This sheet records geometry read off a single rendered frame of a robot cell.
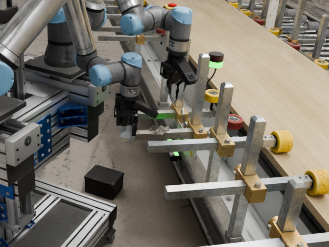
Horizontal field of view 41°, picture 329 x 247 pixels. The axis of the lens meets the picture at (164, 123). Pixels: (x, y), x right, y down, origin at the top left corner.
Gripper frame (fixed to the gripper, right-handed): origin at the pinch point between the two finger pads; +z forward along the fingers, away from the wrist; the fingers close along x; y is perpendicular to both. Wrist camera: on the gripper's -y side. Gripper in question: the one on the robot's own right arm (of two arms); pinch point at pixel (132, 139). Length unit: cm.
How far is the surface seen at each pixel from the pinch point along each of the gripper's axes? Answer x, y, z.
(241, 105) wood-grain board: -13, -50, -7
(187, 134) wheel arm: 1.5, -22.0, -2.2
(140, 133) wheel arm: 1.1, -2.9, -3.4
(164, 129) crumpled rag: 0.9, -12.3, -4.8
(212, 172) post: 22.7, -25.9, 1.9
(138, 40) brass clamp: -120, -25, -1
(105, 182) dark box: -69, 0, 71
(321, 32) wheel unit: -89, -134, -17
